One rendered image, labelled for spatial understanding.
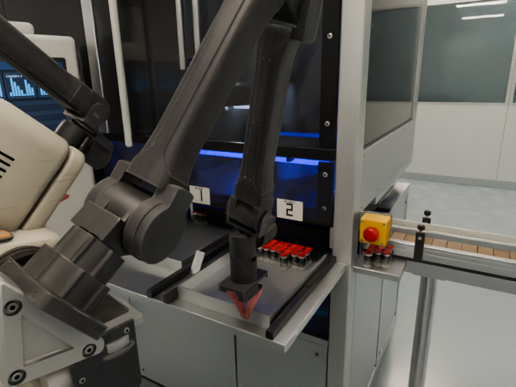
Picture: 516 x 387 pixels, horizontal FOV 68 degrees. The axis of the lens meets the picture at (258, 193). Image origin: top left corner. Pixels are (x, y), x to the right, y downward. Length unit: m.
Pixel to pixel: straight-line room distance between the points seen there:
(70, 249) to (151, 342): 1.43
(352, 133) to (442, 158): 4.69
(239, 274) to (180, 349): 0.98
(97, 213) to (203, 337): 1.20
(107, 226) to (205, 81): 0.20
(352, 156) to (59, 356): 0.82
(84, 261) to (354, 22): 0.83
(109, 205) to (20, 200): 0.12
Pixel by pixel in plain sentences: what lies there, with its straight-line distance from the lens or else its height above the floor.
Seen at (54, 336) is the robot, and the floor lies 1.15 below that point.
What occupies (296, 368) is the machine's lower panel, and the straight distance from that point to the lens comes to 1.45.
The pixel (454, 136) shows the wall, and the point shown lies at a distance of 5.66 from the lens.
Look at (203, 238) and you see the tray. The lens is 1.34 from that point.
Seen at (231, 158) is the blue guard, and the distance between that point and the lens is 1.23.
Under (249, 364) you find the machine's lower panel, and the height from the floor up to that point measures 0.39.
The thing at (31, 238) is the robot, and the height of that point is 1.22.
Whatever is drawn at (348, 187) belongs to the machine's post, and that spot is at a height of 1.11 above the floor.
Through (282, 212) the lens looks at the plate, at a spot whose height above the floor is 1.01.
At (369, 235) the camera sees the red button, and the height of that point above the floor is 1.00.
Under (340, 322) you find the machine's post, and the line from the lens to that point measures 1.27.
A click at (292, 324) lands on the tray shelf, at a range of 0.90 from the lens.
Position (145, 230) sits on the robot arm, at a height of 1.24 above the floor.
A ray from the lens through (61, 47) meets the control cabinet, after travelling 1.53.
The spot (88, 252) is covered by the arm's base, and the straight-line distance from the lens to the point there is 0.45.
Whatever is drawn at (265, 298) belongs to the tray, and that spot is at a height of 0.88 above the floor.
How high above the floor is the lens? 1.40
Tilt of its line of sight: 17 degrees down
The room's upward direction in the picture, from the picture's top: 1 degrees counter-clockwise
